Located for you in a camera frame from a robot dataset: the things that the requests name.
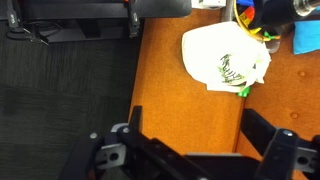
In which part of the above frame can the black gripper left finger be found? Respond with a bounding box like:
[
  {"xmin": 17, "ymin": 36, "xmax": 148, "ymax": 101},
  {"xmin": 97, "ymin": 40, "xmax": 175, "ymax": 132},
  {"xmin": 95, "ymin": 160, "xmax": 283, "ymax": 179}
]
[{"xmin": 58, "ymin": 106, "xmax": 212, "ymax": 180}]

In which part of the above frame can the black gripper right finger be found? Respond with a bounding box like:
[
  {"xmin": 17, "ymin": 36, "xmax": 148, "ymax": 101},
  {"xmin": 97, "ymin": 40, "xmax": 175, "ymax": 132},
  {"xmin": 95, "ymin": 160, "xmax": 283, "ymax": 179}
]
[{"xmin": 240, "ymin": 109, "xmax": 320, "ymax": 180}]

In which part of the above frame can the green plastic piece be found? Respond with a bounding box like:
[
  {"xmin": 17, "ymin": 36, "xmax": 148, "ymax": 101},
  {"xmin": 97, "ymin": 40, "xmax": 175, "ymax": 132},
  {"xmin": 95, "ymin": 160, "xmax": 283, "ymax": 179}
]
[{"xmin": 238, "ymin": 87, "xmax": 250, "ymax": 98}]

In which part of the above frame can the blue cloth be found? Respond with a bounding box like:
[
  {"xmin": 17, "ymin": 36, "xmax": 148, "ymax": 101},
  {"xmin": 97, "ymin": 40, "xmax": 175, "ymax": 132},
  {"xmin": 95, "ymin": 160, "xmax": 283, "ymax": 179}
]
[{"xmin": 293, "ymin": 20, "xmax": 320, "ymax": 55}]

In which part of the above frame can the black office chair base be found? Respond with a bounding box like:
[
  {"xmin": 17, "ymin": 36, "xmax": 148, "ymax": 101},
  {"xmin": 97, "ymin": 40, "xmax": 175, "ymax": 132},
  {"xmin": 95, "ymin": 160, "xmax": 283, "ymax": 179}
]
[{"xmin": 0, "ymin": 0, "xmax": 192, "ymax": 45}]

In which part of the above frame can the yellow cable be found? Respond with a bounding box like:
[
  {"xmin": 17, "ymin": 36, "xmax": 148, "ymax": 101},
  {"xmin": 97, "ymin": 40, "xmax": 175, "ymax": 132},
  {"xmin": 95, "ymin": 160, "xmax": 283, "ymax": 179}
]
[{"xmin": 233, "ymin": 0, "xmax": 282, "ymax": 43}]

